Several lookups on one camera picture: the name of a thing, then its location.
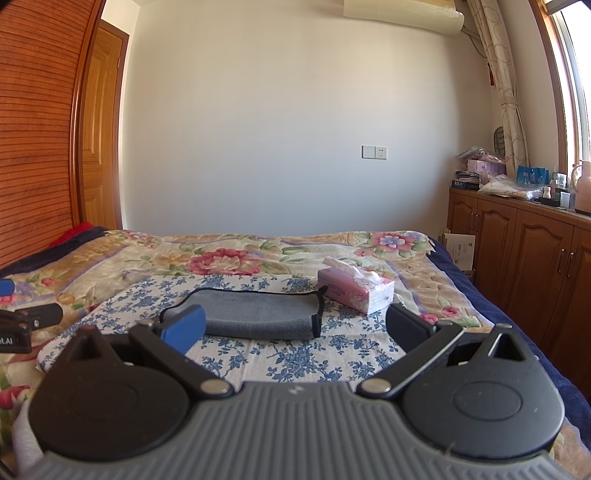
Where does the floral blanket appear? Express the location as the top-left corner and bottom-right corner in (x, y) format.
(0, 228), (591, 480)

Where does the pink thermos jug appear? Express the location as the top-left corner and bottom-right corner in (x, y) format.
(571, 160), (591, 216)

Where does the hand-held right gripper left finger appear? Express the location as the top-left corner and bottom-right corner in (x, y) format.
(67, 305), (236, 400)

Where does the red cloth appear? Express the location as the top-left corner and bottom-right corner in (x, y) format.
(46, 222), (96, 248)

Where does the blue floral cloth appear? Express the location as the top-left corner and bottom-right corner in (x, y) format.
(36, 273), (463, 385)

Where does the pink tissue box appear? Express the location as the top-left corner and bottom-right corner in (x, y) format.
(316, 256), (396, 317)

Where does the white cardboard box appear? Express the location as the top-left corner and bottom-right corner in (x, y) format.
(438, 226), (476, 278)

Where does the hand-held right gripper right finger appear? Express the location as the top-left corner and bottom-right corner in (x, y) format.
(355, 302), (531, 400)

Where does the air conditioner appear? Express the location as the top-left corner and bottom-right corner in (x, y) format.
(342, 0), (465, 37)

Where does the stack of books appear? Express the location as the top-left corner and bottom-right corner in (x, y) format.
(455, 170), (486, 191)

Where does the wooden window frame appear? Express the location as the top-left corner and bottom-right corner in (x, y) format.
(529, 0), (591, 186)

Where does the blue box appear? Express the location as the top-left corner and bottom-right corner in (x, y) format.
(517, 165), (550, 186)

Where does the clear plastic bag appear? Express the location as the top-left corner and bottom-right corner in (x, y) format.
(490, 175), (544, 200)

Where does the purple and grey towel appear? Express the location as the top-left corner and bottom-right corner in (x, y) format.
(159, 285), (327, 343)

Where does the patterned curtain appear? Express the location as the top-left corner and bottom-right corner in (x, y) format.
(466, 0), (531, 177)

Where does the wooden room door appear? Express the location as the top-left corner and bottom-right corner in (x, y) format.
(75, 20), (133, 232)

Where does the wooden cabinet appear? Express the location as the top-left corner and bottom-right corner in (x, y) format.
(445, 185), (591, 383)

